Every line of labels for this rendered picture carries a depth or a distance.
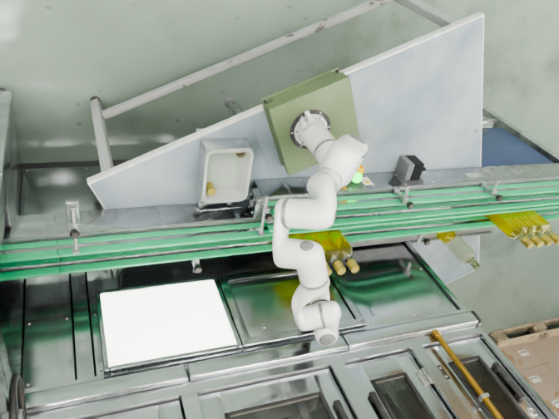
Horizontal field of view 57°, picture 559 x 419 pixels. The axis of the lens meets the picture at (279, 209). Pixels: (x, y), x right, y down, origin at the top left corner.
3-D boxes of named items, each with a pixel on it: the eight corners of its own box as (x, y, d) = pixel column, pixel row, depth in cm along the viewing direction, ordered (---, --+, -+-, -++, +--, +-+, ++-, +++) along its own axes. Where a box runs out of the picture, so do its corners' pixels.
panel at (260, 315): (95, 297, 178) (104, 377, 153) (95, 291, 177) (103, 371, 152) (327, 267, 212) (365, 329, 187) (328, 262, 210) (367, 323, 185)
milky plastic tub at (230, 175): (196, 191, 195) (201, 204, 188) (200, 138, 182) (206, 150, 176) (239, 189, 201) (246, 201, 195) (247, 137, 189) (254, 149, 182)
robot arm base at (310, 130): (284, 119, 180) (300, 141, 168) (316, 101, 179) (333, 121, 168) (301, 150, 190) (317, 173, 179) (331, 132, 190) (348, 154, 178)
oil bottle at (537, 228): (500, 211, 248) (542, 248, 227) (505, 202, 245) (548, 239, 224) (509, 210, 250) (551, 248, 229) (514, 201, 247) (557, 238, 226)
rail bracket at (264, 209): (251, 223, 196) (261, 243, 187) (257, 185, 187) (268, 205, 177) (258, 222, 197) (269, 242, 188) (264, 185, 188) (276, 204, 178)
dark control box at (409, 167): (393, 170, 225) (403, 181, 219) (398, 155, 221) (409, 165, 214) (409, 170, 228) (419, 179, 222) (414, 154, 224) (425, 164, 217)
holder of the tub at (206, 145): (195, 202, 198) (200, 214, 192) (200, 138, 183) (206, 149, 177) (238, 199, 205) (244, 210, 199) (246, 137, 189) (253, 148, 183)
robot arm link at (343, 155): (302, 189, 152) (327, 142, 145) (326, 169, 173) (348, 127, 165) (329, 205, 150) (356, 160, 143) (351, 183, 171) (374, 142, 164)
